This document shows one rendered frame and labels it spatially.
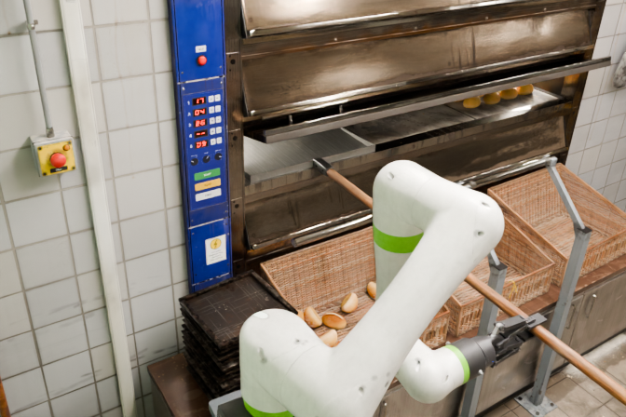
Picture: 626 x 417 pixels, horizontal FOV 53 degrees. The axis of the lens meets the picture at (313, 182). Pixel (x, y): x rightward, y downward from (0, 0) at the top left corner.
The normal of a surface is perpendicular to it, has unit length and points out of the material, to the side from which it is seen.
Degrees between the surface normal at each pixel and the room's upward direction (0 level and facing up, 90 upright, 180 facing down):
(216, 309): 0
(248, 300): 0
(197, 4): 90
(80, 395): 90
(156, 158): 90
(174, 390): 0
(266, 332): 10
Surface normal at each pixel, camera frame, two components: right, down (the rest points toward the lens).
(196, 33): 0.54, 0.41
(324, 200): 0.52, 0.08
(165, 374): 0.04, -0.88
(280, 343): -0.11, -0.78
